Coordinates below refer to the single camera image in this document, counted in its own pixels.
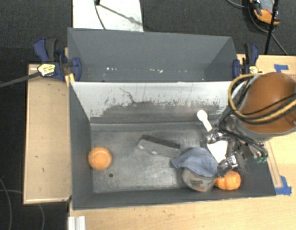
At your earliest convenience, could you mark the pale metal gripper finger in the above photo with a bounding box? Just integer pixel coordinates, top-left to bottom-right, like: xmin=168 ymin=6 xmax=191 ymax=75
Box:
xmin=196 ymin=109 xmax=223 ymax=144

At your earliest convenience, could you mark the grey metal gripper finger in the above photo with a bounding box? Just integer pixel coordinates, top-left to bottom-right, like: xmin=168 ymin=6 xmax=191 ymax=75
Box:
xmin=216 ymin=155 xmax=239 ymax=178

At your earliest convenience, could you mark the orange toy pumpkin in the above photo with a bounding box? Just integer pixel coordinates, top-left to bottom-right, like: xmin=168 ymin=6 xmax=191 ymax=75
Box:
xmin=214 ymin=170 xmax=242 ymax=191

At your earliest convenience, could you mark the grey cup with orange print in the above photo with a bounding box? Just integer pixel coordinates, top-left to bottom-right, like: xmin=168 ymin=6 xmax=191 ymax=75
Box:
xmin=181 ymin=167 xmax=217 ymax=193

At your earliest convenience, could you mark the blue cloth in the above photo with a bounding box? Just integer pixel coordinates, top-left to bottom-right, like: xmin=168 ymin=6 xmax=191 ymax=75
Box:
xmin=170 ymin=147 xmax=221 ymax=178

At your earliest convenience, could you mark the grey flat block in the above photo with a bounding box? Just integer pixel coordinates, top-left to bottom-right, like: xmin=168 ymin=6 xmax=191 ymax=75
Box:
xmin=137 ymin=135 xmax=182 ymax=159

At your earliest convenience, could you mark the grey metal bin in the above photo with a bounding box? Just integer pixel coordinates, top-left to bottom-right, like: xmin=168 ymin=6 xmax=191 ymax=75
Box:
xmin=67 ymin=27 xmax=277 ymax=210

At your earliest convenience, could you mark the orange ball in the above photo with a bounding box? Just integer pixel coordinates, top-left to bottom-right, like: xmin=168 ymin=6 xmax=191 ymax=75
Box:
xmin=88 ymin=146 xmax=113 ymax=171

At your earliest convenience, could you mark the pale wood board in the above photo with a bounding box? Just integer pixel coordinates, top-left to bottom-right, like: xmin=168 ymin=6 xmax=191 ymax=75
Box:
xmin=23 ymin=63 xmax=73 ymax=205

